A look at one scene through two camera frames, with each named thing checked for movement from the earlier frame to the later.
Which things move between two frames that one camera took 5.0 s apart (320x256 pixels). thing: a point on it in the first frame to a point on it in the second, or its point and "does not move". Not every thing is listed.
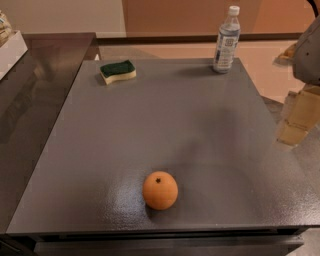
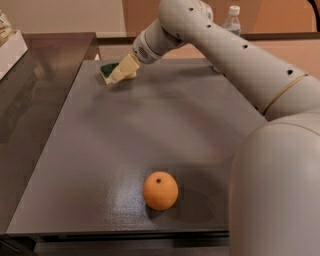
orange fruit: (160, 190) does not move
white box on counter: (11, 53) does not move
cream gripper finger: (302, 114) to (127, 68)
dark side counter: (33, 96) does not move
